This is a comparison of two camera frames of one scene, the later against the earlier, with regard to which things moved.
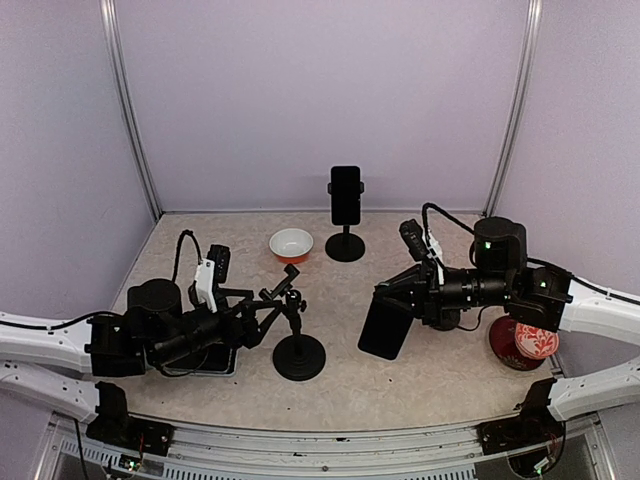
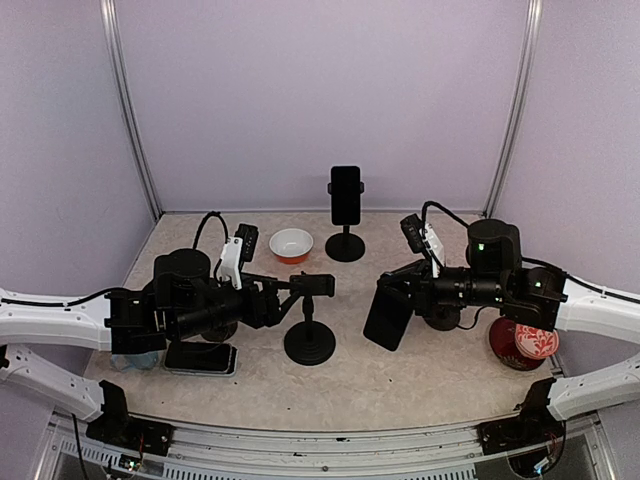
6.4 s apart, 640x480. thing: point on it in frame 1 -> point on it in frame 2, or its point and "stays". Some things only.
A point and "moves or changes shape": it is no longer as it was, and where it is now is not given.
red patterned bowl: (535, 343) stays
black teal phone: (346, 195) stays
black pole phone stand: (296, 357) -> (310, 343)
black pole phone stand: (345, 247) stays
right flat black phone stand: (441, 319) stays
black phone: (385, 328) moves or changes shape
